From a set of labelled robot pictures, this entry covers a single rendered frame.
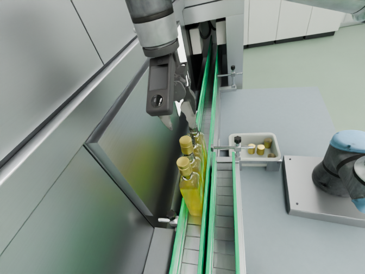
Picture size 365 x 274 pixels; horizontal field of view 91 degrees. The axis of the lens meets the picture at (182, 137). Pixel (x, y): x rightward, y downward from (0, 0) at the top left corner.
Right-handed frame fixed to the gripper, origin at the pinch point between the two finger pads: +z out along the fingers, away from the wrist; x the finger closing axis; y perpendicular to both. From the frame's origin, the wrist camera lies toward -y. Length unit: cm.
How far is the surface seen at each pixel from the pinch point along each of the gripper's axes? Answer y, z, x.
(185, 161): -5.8, 6.8, -0.8
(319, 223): -3, 48, -43
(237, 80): 101, 43, -20
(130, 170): -10.7, 4.0, 12.2
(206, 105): 59, 35, 1
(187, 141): -0.5, 4.6, -1.1
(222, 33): 111, 11, -11
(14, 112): -18.5, -20.4, 15.3
